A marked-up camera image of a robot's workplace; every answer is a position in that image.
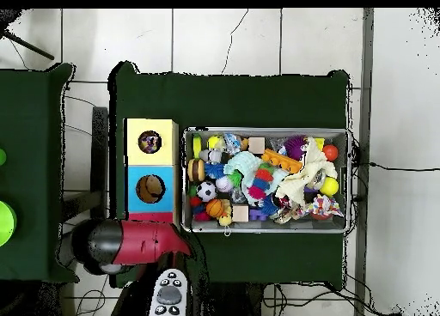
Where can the colourful dotted cloth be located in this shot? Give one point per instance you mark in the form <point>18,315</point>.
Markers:
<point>150,142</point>
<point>323,206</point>

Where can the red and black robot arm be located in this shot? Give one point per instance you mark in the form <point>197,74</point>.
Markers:
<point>147,242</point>

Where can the wooden box with three holes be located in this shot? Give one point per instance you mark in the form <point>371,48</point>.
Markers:
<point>165,192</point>

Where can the toy hamburger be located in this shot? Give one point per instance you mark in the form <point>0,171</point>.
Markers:
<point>196,170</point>

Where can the small black white soccer ball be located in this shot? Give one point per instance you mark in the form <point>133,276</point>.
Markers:
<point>206,191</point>

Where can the small orange basketball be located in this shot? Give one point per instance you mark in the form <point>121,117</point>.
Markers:
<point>214,207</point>

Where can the small wooden cube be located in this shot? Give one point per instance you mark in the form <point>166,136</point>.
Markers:
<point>240,213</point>

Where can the orange plastic building block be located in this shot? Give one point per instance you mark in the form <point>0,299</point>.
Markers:
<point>282,161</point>

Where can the dark green table cloth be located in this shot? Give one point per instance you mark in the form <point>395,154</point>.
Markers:
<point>206,96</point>
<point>31,123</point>

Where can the purple spiky monster toy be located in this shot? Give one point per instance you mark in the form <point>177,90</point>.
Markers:
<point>295,147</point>

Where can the cream waffle cloth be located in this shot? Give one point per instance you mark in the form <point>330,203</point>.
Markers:
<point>309,171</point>

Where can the yellow ball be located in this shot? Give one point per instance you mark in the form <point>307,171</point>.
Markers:
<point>329,186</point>

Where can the small orange ball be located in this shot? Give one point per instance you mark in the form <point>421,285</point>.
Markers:
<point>330,152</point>

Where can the grey rounded base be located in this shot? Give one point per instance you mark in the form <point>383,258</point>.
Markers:
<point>65,252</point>

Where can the small bright green object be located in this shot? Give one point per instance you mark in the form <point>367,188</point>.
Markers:
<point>2,157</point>

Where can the bright green cup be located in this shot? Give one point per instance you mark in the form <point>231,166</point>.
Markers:
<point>6,223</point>

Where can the black tripod leg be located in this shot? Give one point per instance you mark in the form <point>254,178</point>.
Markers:
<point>31,47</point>

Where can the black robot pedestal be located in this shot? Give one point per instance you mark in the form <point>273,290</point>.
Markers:
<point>233,302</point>

